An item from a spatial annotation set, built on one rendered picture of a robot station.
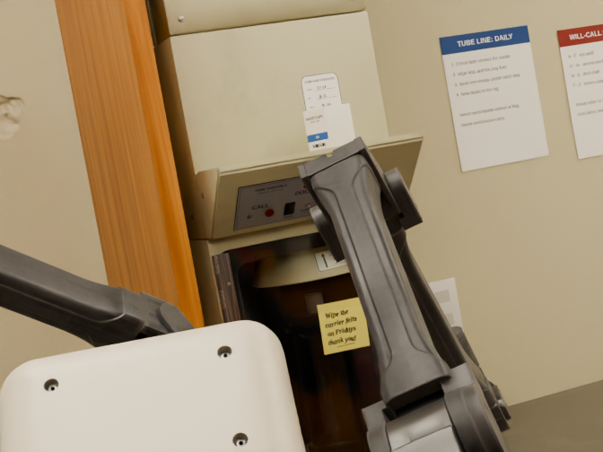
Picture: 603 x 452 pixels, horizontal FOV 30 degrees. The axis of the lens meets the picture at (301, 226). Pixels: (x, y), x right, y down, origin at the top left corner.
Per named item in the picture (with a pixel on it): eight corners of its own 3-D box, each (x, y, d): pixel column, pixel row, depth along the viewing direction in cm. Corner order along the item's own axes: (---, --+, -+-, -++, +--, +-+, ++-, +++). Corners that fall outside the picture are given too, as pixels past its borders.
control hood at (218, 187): (205, 239, 164) (193, 172, 164) (401, 201, 176) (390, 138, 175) (228, 239, 154) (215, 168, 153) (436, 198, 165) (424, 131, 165)
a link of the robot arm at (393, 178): (313, 225, 124) (402, 182, 122) (306, 198, 129) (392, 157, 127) (454, 463, 147) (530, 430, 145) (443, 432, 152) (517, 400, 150)
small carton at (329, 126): (309, 152, 166) (301, 111, 166) (335, 147, 169) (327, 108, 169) (330, 147, 162) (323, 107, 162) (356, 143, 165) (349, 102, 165)
